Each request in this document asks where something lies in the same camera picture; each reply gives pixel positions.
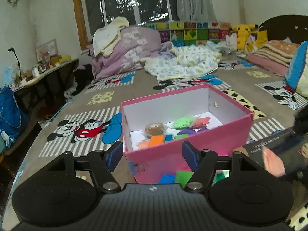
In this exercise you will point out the cream clothes pile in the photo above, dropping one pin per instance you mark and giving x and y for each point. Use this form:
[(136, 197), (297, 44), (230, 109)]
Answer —
[(105, 39)]

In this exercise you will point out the teal clay bag in box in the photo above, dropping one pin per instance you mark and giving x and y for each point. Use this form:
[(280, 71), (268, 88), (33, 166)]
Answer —
[(168, 137)]

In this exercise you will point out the folded pink beige blankets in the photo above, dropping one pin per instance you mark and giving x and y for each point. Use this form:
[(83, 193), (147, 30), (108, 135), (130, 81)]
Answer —
[(274, 56)]

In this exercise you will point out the dark wooden headboard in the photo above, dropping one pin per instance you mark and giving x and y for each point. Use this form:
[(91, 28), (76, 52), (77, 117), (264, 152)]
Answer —
[(293, 27)]

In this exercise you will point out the blue backpack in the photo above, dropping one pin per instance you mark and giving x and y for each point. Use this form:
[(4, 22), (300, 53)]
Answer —
[(13, 120)]

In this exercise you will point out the dark side desk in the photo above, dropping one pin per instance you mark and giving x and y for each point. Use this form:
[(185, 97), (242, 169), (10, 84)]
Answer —
[(46, 92)]

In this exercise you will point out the purple clay bag in box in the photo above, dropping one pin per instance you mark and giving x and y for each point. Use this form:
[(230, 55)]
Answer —
[(191, 131)]

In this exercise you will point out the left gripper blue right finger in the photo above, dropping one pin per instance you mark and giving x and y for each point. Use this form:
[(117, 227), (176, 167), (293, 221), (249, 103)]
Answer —
[(191, 155)]

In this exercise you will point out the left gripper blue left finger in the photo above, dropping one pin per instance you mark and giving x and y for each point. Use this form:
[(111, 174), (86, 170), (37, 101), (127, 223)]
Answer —
[(113, 155)]

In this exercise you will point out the bright green clay bag in box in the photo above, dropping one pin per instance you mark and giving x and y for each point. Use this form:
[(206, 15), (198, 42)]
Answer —
[(176, 137)]

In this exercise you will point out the purple floral duvet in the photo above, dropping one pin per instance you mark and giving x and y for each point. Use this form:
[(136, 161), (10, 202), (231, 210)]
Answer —
[(136, 44)]

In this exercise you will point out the neon green clay bag in box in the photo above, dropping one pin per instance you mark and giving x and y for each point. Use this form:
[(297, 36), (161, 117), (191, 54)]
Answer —
[(184, 122)]

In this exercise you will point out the pink cardboard box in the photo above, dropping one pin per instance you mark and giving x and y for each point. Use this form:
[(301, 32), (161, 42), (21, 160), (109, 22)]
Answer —
[(228, 128)]

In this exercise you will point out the orange clay bag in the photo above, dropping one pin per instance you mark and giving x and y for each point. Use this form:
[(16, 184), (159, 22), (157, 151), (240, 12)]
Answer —
[(156, 141)]

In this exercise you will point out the coral clay bag in box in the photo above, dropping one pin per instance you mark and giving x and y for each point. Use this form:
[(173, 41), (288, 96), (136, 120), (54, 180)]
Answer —
[(201, 122)]

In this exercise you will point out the cream and blue quilt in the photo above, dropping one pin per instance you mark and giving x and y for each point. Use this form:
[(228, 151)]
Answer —
[(296, 76)]

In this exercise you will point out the alphabet foam mat headboard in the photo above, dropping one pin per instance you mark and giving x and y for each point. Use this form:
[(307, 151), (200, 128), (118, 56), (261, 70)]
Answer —
[(190, 33)]

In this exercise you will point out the blue clay bag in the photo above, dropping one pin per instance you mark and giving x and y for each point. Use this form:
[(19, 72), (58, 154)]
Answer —
[(167, 179)]

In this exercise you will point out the picture frame on desk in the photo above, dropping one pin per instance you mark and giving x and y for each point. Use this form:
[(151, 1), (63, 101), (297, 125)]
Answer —
[(48, 49)]

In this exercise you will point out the yellow Pikachu plush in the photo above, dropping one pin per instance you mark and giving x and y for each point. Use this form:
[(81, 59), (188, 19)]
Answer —
[(249, 39)]

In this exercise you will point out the box lid with woman photo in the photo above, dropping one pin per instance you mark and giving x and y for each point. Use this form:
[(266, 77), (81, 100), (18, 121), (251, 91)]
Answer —
[(254, 149)]

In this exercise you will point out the pink clay bag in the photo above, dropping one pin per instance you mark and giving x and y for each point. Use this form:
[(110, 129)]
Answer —
[(272, 163)]

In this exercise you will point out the white leaf pattern blanket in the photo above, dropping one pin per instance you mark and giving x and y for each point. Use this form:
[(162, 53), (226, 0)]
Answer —
[(188, 62)]

